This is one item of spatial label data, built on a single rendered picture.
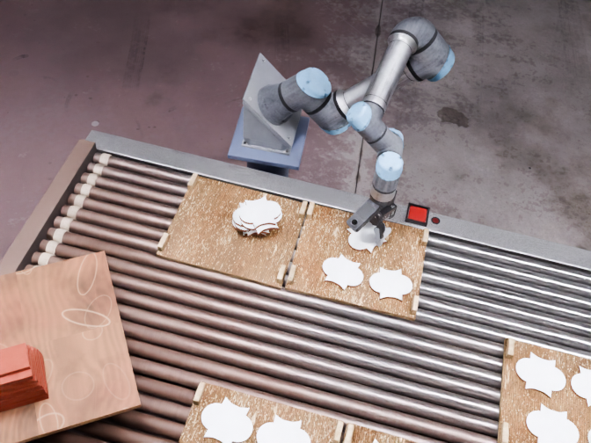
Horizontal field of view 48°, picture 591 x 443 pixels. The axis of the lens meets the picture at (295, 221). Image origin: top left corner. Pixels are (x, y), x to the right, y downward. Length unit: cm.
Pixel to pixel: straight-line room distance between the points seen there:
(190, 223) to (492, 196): 201
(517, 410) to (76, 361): 122
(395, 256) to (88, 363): 100
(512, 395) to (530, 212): 186
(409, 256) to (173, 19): 283
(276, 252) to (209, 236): 22
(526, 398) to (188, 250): 110
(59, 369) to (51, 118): 232
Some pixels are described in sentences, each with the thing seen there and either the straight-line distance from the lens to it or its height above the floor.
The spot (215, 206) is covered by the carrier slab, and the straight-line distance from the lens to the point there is 226.
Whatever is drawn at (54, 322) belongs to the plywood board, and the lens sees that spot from 196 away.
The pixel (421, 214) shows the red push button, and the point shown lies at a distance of 234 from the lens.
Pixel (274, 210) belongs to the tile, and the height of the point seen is 102.
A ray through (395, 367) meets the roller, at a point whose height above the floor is 92.
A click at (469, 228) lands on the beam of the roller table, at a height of 91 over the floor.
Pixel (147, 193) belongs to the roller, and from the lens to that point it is 234.
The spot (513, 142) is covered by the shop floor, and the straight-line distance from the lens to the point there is 411.
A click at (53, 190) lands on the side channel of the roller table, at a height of 95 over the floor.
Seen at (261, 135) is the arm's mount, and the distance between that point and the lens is 248.
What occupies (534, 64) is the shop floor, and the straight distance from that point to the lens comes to 471.
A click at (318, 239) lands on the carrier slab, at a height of 94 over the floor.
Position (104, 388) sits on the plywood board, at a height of 104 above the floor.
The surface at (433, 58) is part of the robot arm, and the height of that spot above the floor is 136.
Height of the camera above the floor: 271
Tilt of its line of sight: 52 degrees down
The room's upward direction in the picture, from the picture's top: 7 degrees clockwise
